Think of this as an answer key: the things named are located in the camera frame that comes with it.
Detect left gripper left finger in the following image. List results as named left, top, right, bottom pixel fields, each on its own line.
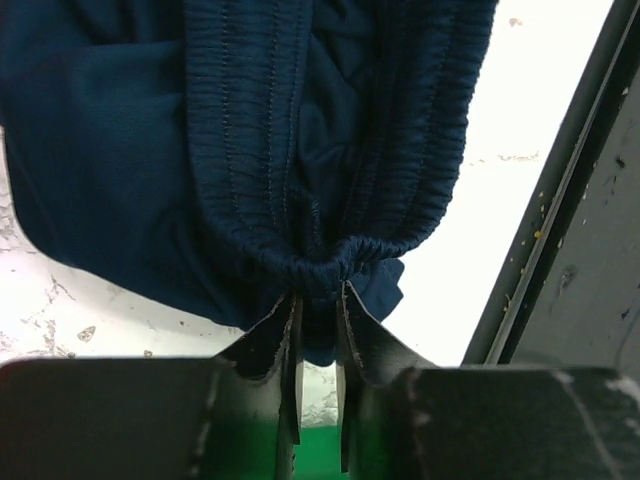
left=1, top=294, right=302, bottom=479

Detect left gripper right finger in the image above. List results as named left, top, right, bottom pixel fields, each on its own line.
left=336, top=284, right=639, bottom=480

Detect navy blue shorts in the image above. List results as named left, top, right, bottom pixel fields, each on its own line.
left=1, top=0, right=496, bottom=366

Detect green plastic tray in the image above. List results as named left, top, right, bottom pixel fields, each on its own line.
left=199, top=422, right=381, bottom=480

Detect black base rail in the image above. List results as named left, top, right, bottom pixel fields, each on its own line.
left=463, top=1, right=639, bottom=377

